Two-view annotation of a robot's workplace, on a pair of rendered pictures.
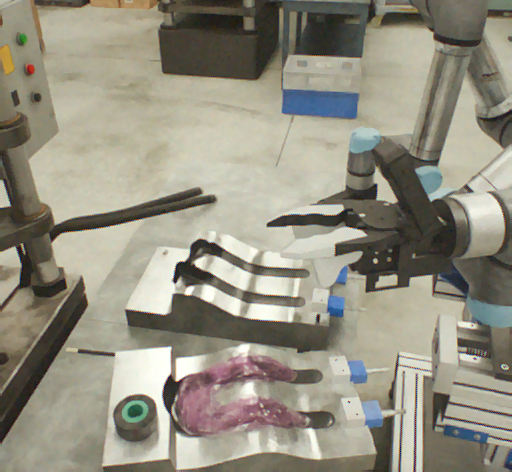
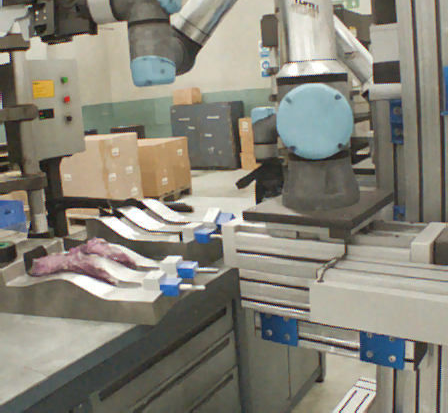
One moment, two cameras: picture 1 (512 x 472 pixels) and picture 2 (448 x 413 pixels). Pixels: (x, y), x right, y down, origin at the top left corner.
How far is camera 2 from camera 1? 0.97 m
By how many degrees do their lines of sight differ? 33
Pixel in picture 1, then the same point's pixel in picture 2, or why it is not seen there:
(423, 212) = not seen: outside the picture
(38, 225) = (31, 180)
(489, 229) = not seen: outside the picture
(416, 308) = not seen: hidden behind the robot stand
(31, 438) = not seen: outside the picture
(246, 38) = not seen: hidden behind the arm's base
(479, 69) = (340, 48)
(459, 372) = (237, 235)
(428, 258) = (73, 19)
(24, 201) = (26, 162)
